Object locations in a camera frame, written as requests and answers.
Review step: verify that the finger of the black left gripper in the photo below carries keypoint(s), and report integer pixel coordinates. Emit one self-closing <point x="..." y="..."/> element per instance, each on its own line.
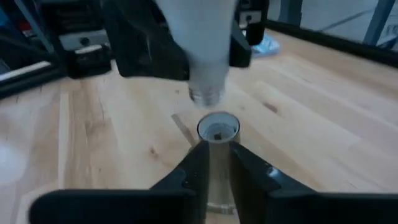
<point x="241" y="53"/>
<point x="146" y="46"/>

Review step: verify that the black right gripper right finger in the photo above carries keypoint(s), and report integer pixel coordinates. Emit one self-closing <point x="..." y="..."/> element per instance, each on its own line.
<point x="295" y="208"/>

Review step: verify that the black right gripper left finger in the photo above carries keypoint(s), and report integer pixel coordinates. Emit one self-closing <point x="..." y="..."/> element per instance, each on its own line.
<point x="124" y="208"/>

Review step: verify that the white flood lightbulb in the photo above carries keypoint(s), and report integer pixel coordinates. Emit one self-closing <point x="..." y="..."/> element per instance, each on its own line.
<point x="202" y="37"/>

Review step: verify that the metal lamp socket stand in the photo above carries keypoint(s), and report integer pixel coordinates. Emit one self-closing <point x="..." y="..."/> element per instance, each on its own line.
<point x="219" y="161"/>

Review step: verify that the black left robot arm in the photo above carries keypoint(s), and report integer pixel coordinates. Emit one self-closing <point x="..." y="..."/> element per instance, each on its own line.
<point x="88" y="65"/>

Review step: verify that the folded light blue cloth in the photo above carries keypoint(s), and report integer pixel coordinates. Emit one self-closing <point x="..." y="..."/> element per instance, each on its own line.
<point x="265" y="46"/>

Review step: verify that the grey metal frame post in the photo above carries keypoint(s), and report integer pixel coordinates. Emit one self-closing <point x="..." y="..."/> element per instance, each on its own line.
<point x="290" y="11"/>
<point x="377" y="21"/>

